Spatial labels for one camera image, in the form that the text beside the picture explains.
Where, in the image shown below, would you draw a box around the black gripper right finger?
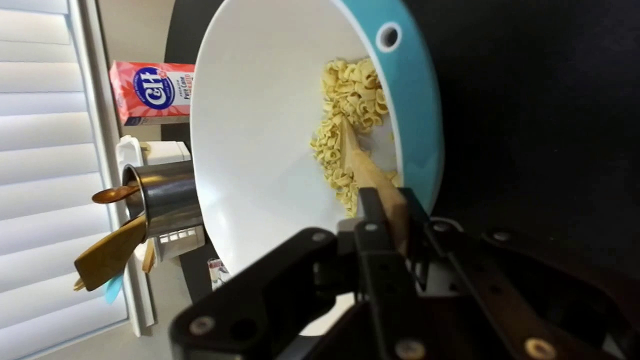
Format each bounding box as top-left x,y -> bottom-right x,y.
404,190 -> 612,360

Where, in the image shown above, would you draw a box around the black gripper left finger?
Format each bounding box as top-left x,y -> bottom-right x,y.
356,189 -> 439,360

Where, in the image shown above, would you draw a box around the wooden stirring spoon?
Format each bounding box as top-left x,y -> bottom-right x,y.
340,121 -> 408,255

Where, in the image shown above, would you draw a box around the white bowl with blue band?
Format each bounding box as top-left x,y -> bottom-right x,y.
191,0 -> 444,275

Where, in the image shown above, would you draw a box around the brown wooden spoon in cup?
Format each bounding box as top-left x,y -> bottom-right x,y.
92,185 -> 141,204

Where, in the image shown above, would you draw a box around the round black table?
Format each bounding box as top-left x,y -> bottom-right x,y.
169,0 -> 640,310

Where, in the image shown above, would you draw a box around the yellow noodles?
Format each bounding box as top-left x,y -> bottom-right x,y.
311,59 -> 390,216

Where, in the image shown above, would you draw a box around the steel utensil holder cup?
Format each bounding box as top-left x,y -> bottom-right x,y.
122,160 -> 202,236

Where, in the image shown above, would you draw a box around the wooden spatula in cup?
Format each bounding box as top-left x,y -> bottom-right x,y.
74,216 -> 149,293

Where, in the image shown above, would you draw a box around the white plastic basket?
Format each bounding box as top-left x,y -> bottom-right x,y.
117,137 -> 211,334

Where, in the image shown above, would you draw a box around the pink sugar carton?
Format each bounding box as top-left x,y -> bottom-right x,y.
110,60 -> 194,127

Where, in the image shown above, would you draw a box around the white vertical blinds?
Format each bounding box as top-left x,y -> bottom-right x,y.
0,0 -> 127,358

